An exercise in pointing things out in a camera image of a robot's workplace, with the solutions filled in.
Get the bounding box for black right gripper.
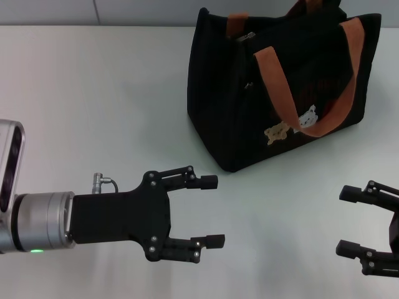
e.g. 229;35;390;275
335;179;399;277

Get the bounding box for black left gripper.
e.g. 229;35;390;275
65;165;226;264

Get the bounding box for black food bag orange handles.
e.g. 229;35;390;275
186;0;383;173

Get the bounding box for left gripper cable connector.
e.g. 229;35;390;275
91;171;120;196

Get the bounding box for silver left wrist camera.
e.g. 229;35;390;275
0;120;26;216

